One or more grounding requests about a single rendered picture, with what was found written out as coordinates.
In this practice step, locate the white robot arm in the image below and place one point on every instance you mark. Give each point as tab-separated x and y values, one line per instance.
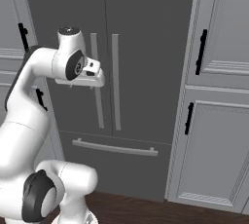
26	127

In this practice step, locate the dark grey fridge door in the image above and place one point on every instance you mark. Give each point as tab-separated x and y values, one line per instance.
64	4
149	56

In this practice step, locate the grey cupboard door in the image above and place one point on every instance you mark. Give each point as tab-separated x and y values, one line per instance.
53	140
227	23
9	13
210	153

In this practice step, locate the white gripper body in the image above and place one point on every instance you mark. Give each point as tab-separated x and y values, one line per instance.
94	80

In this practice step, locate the dark grey freezer drawer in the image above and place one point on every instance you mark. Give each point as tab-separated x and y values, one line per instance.
129	172

